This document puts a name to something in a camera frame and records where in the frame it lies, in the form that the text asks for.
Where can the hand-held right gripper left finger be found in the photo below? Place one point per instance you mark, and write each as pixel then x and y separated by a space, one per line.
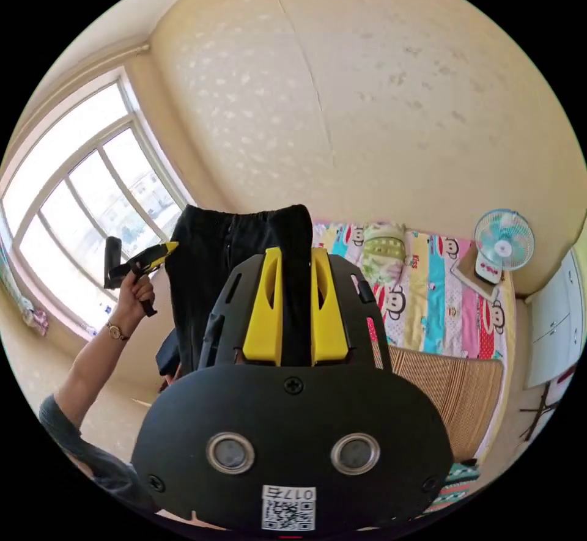
pixel 263 321

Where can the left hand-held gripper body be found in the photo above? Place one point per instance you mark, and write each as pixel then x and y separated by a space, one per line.
pixel 132 267

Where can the bed with printed sheet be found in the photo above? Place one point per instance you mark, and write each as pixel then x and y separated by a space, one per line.
pixel 458 394

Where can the white cupboard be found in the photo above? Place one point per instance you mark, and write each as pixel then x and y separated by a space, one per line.
pixel 552 325

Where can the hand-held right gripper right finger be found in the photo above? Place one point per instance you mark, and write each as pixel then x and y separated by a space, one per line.
pixel 328 321

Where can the black pants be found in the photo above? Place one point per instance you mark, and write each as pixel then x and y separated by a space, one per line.
pixel 206 275

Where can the person's left forearm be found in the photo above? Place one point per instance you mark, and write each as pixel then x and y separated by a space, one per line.
pixel 94 367

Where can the flat brown carton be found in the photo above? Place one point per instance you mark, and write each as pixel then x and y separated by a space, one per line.
pixel 472 273

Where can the green pillow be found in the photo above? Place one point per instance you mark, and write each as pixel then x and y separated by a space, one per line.
pixel 384 245

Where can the teal patterned mat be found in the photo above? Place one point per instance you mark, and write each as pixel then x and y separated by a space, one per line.
pixel 456 483

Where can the small white table fan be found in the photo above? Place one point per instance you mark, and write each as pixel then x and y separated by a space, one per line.
pixel 503 240

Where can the window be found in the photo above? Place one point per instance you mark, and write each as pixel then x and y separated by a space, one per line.
pixel 87 201

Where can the person's left hand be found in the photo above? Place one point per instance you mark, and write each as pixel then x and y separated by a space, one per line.
pixel 135 300

